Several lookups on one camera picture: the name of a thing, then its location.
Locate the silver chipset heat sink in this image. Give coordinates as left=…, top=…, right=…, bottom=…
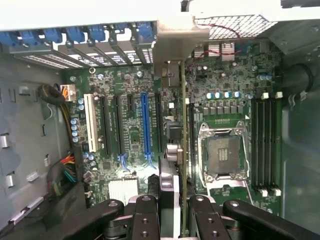
left=108, top=175, right=139, bottom=205

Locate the silver locking lever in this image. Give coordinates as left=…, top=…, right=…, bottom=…
left=243, top=174, right=254, bottom=205

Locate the silver CPU socket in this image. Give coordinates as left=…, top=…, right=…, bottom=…
left=197, top=120, right=251, bottom=189

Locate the black RAM slot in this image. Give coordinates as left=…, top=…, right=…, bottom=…
left=271, top=91, right=284, bottom=197
left=265, top=98, right=273, bottom=188
left=257, top=92, right=270, bottom=197
left=250, top=98, right=259, bottom=188

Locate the blue expansion slot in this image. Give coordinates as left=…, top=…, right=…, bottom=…
left=140, top=92, right=154, bottom=158

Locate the long black expansion slot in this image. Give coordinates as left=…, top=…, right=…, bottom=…
left=99, top=95, right=112, bottom=156
left=155, top=92, right=164, bottom=158
left=113, top=95, right=124, bottom=156

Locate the green motherboard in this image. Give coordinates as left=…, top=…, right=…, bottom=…
left=62, top=42, right=284, bottom=216

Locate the white expansion slot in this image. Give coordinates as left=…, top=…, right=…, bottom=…
left=83, top=93, right=100, bottom=154

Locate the open black PC case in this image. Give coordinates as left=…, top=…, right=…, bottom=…
left=0, top=0, right=320, bottom=240

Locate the perforated metal slot cover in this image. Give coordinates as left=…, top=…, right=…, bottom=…
left=9, top=49, right=76, bottom=70
left=94, top=44, right=119, bottom=67
left=116, top=41, right=137, bottom=66
left=58, top=45, right=99, bottom=68
left=138, top=46, right=154, bottom=65

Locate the silver rear port housing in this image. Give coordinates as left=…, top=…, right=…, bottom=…
left=207, top=42, right=221, bottom=60
left=221, top=41, right=236, bottom=62
left=193, top=42, right=205, bottom=60

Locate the black round case part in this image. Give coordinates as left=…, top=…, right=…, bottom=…
left=286, top=63, right=314, bottom=94

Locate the blue slot clip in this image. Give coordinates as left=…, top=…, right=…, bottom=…
left=19, top=29, right=41, bottom=48
left=43, top=26, right=64, bottom=46
left=88, top=24, right=110, bottom=44
left=135, top=21, right=154, bottom=49
left=65, top=25, right=88, bottom=45

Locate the coloured power wire bundle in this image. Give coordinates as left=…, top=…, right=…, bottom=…
left=48, top=154, right=79, bottom=199

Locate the black sleeved power wire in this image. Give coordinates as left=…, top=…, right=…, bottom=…
left=36, top=83, right=76, bottom=151

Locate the beige printed case bracket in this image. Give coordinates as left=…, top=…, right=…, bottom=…
left=152, top=15, right=210, bottom=84

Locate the red and black twisted wire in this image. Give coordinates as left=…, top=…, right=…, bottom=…
left=191, top=23, right=241, bottom=61

